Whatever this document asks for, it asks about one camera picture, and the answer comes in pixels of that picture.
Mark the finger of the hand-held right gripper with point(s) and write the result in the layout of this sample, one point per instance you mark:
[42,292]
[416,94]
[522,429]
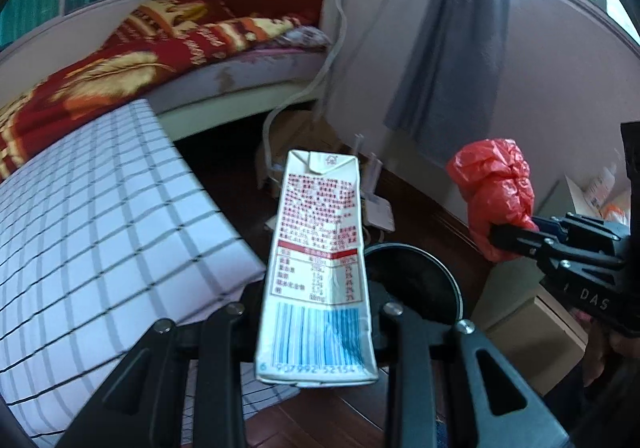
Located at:
[545,224]
[520,238]

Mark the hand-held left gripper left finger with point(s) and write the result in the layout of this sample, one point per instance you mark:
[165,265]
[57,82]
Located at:
[220,353]

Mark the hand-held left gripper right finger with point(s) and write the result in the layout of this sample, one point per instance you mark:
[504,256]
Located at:
[405,343]

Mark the red plastic bag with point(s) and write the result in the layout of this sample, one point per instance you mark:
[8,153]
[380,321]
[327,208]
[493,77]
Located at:
[495,188]

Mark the black trash bin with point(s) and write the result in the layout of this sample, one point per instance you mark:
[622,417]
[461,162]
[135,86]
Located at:
[415,278]

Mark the white milk carton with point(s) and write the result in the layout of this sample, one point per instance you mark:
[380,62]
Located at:
[315,253]

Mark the person's right hand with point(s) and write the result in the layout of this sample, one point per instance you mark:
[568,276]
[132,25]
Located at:
[617,348]

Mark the white cardboard box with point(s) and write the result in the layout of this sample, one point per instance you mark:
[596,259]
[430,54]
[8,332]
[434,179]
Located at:
[577,200]

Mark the tan cardboard box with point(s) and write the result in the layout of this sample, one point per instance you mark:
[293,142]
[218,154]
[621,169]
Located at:
[525,343]

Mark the person's dark clothing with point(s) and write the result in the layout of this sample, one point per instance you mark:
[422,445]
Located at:
[600,413]

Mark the white router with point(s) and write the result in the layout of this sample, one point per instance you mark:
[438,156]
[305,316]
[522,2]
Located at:
[380,213]

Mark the table with grid tablecloth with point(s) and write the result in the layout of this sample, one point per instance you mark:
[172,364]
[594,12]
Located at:
[100,228]

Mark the grey curtain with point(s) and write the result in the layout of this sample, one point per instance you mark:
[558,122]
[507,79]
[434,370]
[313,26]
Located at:
[450,53]

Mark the white bed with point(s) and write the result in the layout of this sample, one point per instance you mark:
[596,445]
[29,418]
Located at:
[260,73]

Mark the floral pillow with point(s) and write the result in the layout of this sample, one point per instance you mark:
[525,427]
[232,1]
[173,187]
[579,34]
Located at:
[305,36]

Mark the bed with red blanket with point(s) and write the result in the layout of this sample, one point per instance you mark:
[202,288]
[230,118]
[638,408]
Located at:
[100,73]

